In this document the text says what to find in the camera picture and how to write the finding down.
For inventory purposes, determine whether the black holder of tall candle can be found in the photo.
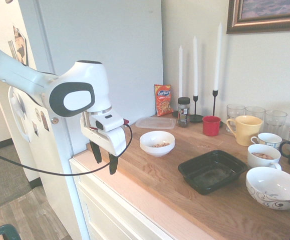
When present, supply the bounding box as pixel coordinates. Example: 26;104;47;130
211;89;224;128

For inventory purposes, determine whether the black holder of medium candle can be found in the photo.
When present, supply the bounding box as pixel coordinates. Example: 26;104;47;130
187;94;204;123

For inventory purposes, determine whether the framed picture brown frame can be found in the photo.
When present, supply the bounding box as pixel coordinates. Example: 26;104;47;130
226;0;290;35

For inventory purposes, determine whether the white cup with blue pattern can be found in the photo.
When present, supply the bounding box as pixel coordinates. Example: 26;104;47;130
250;132;283;151

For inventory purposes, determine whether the black plastic food container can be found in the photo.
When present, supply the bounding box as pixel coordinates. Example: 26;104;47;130
177;149;248;196

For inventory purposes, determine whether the white bowl with swirl pattern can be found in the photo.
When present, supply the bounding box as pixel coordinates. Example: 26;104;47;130
245;166;290;211

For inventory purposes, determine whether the tall brown fridge magnet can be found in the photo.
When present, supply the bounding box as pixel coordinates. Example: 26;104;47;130
40;111;50;133

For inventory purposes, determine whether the ring cereal pile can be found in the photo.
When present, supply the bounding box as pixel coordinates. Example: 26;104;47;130
151;141;171;148

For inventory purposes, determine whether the photo fridge magnet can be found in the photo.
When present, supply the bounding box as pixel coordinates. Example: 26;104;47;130
8;24;28;66

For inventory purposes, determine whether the medium white taper candle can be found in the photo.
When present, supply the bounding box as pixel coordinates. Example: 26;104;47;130
193;35;199;97

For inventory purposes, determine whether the orange Kurkure snack bag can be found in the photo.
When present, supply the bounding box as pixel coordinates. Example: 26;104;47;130
154;83;174;118

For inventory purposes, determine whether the tall white taper candle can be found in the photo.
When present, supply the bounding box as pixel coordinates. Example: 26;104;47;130
213;21;222;91

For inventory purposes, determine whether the red mug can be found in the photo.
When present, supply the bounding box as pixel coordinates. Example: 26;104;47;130
202;115;222;137

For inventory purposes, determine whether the plain white bowl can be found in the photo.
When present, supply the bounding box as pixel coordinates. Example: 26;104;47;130
139;130;175;158

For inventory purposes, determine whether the clear drinking glass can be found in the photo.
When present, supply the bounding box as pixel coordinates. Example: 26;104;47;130
263;109;288;139
226;103;246;133
245;106;266;121

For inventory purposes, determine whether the white drawer cabinet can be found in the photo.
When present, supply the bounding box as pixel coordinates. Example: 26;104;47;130
69;157;175;240

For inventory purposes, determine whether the yellow mug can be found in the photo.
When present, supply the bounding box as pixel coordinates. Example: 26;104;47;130
226;115;263;147

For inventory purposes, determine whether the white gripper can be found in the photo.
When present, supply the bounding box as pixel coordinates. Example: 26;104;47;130
80;116;127;175

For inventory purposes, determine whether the white cup holding cereal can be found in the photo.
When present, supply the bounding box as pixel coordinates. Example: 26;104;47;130
247;144;282;171

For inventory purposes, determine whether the clear plastic container lid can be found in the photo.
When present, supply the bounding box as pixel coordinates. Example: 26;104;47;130
135;116;177;130

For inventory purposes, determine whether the spice jar with black lid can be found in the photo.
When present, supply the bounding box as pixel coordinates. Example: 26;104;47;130
177;96;191;129

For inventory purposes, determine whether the dark green chair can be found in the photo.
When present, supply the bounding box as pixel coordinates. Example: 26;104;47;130
0;223;23;240

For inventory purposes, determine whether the white refrigerator handle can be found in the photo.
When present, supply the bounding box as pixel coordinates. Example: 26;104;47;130
8;86;32;143

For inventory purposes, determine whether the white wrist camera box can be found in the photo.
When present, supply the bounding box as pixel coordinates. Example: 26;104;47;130
89;112;125;133

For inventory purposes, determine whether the cereal in white cup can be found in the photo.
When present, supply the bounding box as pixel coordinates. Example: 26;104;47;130
251;152;275;160

